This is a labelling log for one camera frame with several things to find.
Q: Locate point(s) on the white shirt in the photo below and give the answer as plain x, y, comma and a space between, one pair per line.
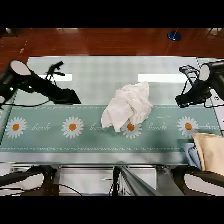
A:
128, 105

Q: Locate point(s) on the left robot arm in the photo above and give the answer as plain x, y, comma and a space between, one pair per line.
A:
31, 81

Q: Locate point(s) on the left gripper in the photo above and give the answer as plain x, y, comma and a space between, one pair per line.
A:
65, 95

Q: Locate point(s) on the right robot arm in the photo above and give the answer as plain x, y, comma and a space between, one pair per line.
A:
213, 74

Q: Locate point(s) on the silver frame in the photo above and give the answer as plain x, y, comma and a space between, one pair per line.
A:
140, 181

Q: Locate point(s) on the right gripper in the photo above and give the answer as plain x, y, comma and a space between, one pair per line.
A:
188, 97

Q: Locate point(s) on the beige garment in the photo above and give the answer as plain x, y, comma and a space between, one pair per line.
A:
211, 151

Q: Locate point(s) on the blue round object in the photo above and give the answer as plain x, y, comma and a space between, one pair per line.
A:
174, 35

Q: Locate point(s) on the light blue garment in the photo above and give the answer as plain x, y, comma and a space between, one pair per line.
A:
194, 156

